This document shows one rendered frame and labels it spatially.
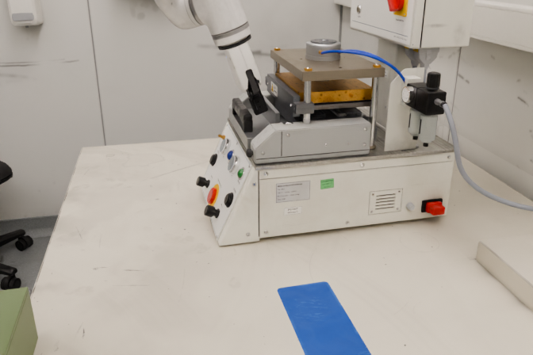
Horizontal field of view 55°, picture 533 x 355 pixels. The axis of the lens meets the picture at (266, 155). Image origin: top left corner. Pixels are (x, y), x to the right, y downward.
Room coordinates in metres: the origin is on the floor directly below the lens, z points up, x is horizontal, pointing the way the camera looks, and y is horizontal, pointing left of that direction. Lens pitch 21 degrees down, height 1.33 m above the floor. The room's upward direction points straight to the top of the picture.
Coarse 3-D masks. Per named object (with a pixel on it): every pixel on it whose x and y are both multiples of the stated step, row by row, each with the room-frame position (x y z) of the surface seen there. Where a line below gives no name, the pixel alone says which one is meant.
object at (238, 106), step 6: (234, 102) 1.16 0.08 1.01; (240, 102) 1.15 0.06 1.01; (234, 108) 1.16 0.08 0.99; (240, 108) 1.10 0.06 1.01; (246, 108) 1.10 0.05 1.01; (234, 114) 1.18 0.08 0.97; (240, 114) 1.08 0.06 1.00; (246, 114) 1.05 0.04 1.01; (246, 120) 1.05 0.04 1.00; (252, 120) 1.05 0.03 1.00; (246, 126) 1.05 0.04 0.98; (252, 126) 1.05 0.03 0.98
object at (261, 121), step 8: (264, 96) 1.21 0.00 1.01; (272, 112) 1.09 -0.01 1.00; (232, 120) 1.19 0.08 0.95; (240, 120) 1.13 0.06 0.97; (256, 120) 1.13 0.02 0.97; (264, 120) 1.13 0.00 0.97; (272, 120) 1.09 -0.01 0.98; (280, 120) 1.13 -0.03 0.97; (240, 128) 1.08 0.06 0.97; (256, 128) 1.08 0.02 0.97; (376, 128) 1.08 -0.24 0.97; (240, 136) 1.09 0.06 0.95; (248, 136) 1.02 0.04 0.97; (376, 136) 1.08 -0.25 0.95; (248, 144) 1.01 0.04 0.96
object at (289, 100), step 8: (272, 80) 1.20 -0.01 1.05; (280, 80) 1.18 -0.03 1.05; (272, 88) 1.20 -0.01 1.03; (280, 88) 1.13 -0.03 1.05; (288, 88) 1.10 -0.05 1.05; (272, 96) 1.20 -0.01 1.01; (280, 96) 1.13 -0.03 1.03; (288, 96) 1.07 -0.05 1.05; (296, 96) 1.03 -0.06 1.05; (280, 104) 1.13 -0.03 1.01; (288, 104) 1.06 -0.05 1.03; (296, 104) 1.01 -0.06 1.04; (304, 104) 1.01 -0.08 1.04; (312, 104) 1.02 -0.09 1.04; (288, 112) 1.06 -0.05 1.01; (296, 112) 1.01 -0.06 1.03; (304, 112) 1.01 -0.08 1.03; (312, 112) 1.02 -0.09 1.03
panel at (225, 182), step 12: (228, 132) 1.22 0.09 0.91; (240, 144) 1.10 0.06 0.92; (216, 156) 1.22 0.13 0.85; (240, 156) 1.06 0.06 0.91; (216, 168) 1.19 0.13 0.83; (240, 168) 1.03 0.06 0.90; (216, 180) 1.14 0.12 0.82; (228, 180) 1.06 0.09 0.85; (240, 180) 0.99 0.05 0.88; (204, 192) 1.19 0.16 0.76; (228, 192) 1.03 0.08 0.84; (216, 204) 1.06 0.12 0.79; (228, 204) 0.98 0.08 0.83; (228, 216) 0.96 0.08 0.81; (216, 228) 0.99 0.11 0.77
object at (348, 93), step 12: (288, 72) 1.25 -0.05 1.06; (288, 84) 1.13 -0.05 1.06; (300, 84) 1.12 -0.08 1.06; (312, 84) 1.12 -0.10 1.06; (324, 84) 1.12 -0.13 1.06; (336, 84) 1.12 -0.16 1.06; (348, 84) 1.12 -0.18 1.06; (360, 84) 1.12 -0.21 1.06; (300, 96) 1.05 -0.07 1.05; (312, 96) 1.05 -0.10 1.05; (324, 96) 1.06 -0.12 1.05; (336, 96) 1.07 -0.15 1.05; (348, 96) 1.07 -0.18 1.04; (360, 96) 1.08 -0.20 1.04; (324, 108) 1.06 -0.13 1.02; (336, 108) 1.07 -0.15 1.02
